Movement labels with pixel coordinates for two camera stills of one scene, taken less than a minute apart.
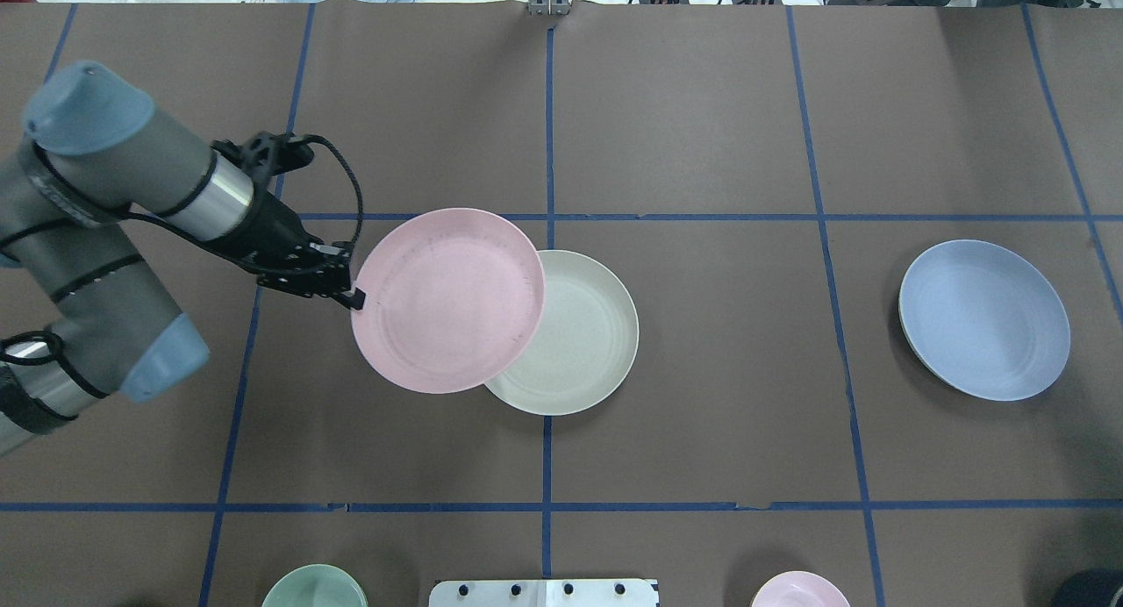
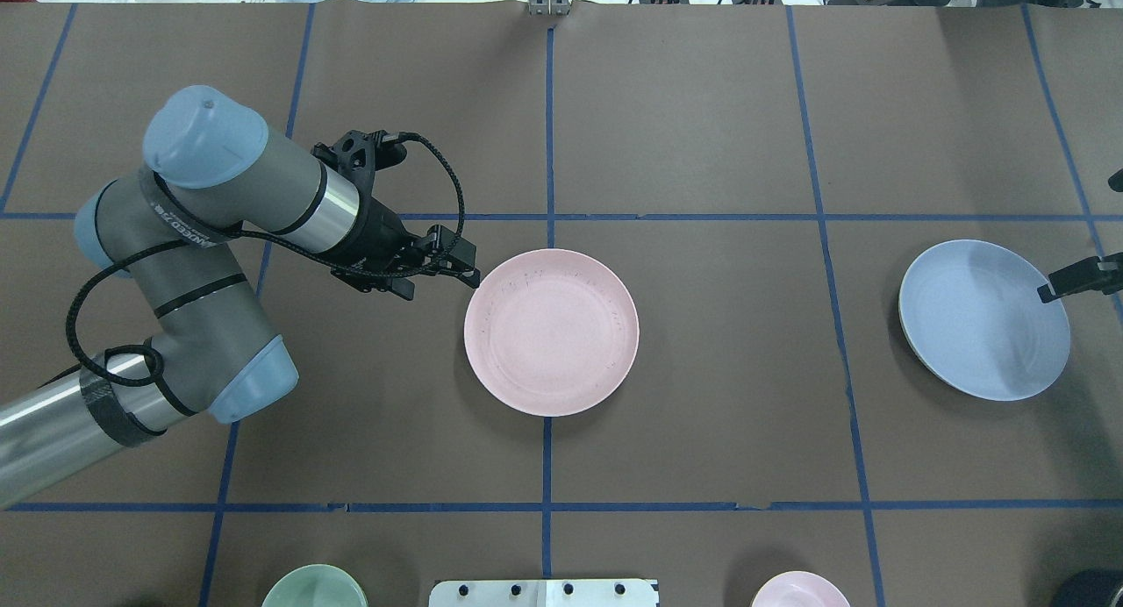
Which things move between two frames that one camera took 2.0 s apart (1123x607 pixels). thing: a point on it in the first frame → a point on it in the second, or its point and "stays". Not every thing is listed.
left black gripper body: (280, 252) → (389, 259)
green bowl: (316, 585) stays
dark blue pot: (1089, 588) stays
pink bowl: (800, 589) stays
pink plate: (454, 298) → (551, 332)
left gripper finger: (357, 300) → (461, 262)
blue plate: (984, 320) stays
